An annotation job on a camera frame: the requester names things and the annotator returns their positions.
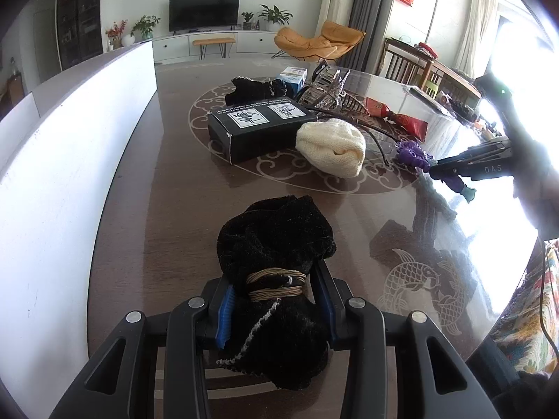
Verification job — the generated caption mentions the orange lounge chair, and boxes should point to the orange lounge chair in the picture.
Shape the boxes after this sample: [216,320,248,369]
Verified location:
[274,21,366,63]

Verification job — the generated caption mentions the purple flower toy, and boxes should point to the purple flower toy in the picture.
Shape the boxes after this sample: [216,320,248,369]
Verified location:
[396,141,475,203]

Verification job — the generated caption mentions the red snack packet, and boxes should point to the red snack packet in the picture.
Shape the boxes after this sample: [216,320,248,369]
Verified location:
[365,97,428,142]

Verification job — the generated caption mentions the grey curtain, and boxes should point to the grey curtain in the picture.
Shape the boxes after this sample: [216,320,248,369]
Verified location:
[338,0,393,74]

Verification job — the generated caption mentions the white tv cabinet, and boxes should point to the white tv cabinet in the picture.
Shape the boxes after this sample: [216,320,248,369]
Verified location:
[152,30,278,64]

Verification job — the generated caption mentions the black rectangular box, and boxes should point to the black rectangular box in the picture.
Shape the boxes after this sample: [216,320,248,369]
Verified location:
[208,97,317,164]

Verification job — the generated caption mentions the black knit pouch with band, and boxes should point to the black knit pouch with band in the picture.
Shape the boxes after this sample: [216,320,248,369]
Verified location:
[216,195,336,391]

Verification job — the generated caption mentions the red flower vase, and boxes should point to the red flower vase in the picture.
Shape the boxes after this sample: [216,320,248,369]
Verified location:
[105,20,128,48]

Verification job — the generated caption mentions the green potted plant right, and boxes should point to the green potted plant right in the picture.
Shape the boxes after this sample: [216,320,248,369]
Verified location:
[258,4,293,32]

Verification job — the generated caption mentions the black television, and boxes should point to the black television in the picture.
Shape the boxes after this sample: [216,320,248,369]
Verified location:
[169,0,240,32]

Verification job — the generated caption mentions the green potted plant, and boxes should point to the green potted plant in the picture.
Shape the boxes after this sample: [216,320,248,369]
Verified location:
[132,15,161,41]
[258,4,293,32]

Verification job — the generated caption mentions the dark glass cabinet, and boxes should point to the dark glass cabinet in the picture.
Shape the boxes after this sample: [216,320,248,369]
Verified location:
[55,0,103,70]

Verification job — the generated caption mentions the wooden bench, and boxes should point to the wooden bench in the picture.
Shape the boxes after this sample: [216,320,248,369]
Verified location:
[193,37,236,60]

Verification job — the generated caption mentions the blue white medicine box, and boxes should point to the blue white medicine box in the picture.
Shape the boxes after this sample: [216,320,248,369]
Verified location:
[277,66,307,98]

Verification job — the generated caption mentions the black beaded fabric pouch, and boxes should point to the black beaded fabric pouch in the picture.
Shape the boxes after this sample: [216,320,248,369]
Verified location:
[225,77,288,106]

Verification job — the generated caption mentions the green potted plant left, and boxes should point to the green potted plant left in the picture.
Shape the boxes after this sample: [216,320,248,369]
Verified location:
[132,15,161,41]

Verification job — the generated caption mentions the wooden dining chair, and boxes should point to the wooden dining chair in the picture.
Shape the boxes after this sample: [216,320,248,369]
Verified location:
[376,38,443,92]

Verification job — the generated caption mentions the small potted plant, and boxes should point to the small potted plant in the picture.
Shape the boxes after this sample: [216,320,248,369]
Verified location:
[242,12,254,30]

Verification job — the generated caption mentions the cream knit hat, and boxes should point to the cream knit hat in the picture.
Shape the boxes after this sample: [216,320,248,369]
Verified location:
[296,118,367,179]

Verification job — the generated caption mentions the rhinestone bow hair clip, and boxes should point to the rhinestone bow hair clip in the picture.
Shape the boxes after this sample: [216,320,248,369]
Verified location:
[295,61,350,110]

